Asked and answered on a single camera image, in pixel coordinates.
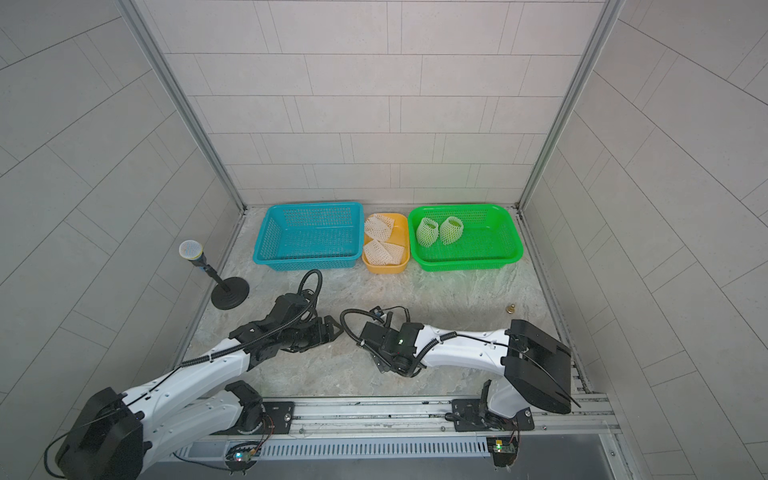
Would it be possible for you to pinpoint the left circuit board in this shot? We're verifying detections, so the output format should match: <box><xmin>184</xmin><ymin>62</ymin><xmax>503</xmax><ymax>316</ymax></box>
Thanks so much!
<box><xmin>224</xmin><ymin>442</ymin><xmax>260</xmax><ymax>475</ymax></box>

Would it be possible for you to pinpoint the circuit board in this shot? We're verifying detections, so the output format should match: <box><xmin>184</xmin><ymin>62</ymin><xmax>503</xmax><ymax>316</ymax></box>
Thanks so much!
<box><xmin>224</xmin><ymin>442</ymin><xmax>260</xmax><ymax>475</ymax></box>
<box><xmin>486</xmin><ymin>436</ymin><xmax>519</xmax><ymax>468</ymax></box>

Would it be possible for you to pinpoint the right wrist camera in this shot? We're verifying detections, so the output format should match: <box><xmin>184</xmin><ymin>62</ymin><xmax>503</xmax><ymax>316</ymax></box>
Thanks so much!
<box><xmin>369</xmin><ymin>306</ymin><xmax>386</xmax><ymax>321</ymax></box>

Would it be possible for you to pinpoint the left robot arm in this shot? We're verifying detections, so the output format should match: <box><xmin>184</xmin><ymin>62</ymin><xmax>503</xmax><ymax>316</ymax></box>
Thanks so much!
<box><xmin>43</xmin><ymin>269</ymin><xmax>341</xmax><ymax>479</ymax></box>

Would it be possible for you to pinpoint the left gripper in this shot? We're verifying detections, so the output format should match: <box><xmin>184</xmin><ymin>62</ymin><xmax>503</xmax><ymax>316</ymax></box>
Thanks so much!
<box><xmin>280</xmin><ymin>314</ymin><xmax>349</xmax><ymax>351</ymax></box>

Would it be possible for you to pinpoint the green plastic basket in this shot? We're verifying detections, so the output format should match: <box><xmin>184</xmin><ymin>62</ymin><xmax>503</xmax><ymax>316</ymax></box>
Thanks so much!
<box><xmin>408</xmin><ymin>204</ymin><xmax>524</xmax><ymax>272</ymax></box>

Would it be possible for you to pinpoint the white foam net sleeve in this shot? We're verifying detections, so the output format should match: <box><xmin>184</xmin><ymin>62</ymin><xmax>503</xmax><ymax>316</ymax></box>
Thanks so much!
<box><xmin>416</xmin><ymin>217</ymin><xmax>440</xmax><ymax>248</ymax></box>
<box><xmin>438</xmin><ymin>215</ymin><xmax>466</xmax><ymax>246</ymax></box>

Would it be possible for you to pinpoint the right circuit board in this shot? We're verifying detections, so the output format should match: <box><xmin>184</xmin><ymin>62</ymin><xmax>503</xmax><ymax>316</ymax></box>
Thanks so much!
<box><xmin>486</xmin><ymin>436</ymin><xmax>519</xmax><ymax>468</ymax></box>

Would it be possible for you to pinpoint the white foam nets pile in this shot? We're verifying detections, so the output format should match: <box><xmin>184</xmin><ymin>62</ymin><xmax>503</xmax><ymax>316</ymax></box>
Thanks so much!
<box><xmin>364</xmin><ymin>214</ymin><xmax>405</xmax><ymax>266</ymax></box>

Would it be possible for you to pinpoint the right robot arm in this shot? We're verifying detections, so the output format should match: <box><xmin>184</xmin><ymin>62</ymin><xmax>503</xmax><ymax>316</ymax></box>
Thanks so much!
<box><xmin>339</xmin><ymin>307</ymin><xmax>579</xmax><ymax>428</ymax></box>

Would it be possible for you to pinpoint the yellow plastic tub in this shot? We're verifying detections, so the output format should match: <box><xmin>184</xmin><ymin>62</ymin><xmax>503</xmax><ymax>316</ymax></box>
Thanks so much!
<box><xmin>362</xmin><ymin>213</ymin><xmax>410</xmax><ymax>274</ymax></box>

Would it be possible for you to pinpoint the teal plastic basket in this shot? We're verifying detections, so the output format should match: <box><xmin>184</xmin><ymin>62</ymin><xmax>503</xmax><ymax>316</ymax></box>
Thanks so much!
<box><xmin>253</xmin><ymin>202</ymin><xmax>364</xmax><ymax>271</ymax></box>

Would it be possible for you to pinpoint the microphone on black stand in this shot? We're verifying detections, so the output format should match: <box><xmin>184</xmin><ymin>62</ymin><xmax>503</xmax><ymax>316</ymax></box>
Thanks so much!
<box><xmin>178</xmin><ymin>239</ymin><xmax>250</xmax><ymax>311</ymax></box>

